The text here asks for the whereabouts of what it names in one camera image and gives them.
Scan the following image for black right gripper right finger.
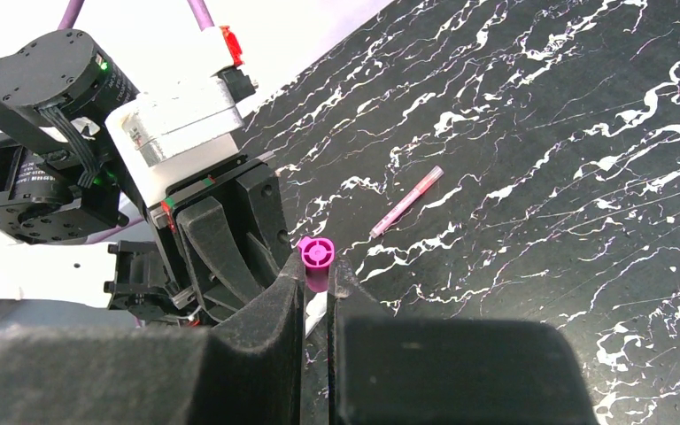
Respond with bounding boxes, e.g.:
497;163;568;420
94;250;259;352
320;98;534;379
327;259;597;424

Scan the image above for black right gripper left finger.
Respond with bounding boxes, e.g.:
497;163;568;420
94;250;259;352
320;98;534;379
0;254;305;424

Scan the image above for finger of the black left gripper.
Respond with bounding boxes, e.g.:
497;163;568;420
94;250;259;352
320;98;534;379
177;197;263;305

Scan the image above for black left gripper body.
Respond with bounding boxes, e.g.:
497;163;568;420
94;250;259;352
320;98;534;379
151;155;290;323

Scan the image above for white green-tipped pen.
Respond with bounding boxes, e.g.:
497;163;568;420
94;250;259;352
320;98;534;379
305;291;328;337

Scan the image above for magenta pen cap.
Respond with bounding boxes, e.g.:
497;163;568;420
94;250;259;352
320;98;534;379
297;236;336;293

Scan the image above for pink translucent pen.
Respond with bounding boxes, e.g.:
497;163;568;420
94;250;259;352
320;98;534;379
369;166;444;239

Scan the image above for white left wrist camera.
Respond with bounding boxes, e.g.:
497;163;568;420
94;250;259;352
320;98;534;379
104;26;257;208

